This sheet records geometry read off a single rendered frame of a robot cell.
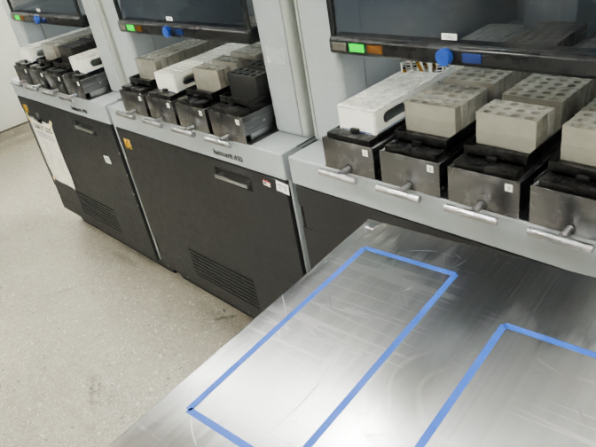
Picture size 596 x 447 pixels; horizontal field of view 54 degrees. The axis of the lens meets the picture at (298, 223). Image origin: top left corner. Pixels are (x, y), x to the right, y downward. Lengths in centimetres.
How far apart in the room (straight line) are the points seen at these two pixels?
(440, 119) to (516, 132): 15
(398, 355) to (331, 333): 9
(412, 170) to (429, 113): 11
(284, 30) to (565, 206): 71
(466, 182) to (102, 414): 132
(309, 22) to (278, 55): 14
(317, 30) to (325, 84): 12
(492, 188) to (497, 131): 11
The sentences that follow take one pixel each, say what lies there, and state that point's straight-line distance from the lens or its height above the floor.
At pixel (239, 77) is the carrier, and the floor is 87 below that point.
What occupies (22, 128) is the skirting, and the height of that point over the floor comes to 7.
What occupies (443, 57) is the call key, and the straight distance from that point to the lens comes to 107.
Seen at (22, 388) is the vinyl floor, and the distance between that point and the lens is 220.
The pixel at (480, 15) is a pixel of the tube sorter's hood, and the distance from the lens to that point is 104.
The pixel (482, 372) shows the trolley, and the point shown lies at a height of 82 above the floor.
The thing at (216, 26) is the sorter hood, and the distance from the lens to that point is 154.
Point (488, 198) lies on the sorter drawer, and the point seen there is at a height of 76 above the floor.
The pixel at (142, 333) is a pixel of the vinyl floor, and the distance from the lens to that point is 218.
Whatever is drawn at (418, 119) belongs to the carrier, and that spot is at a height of 85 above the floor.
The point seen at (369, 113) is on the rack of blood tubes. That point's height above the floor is 86.
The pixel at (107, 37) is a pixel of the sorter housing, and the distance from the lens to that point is 209.
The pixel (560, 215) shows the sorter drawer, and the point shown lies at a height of 77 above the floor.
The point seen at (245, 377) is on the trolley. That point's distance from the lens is 69.
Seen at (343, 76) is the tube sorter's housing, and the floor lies 90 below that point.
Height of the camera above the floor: 129
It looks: 31 degrees down
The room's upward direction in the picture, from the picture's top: 11 degrees counter-clockwise
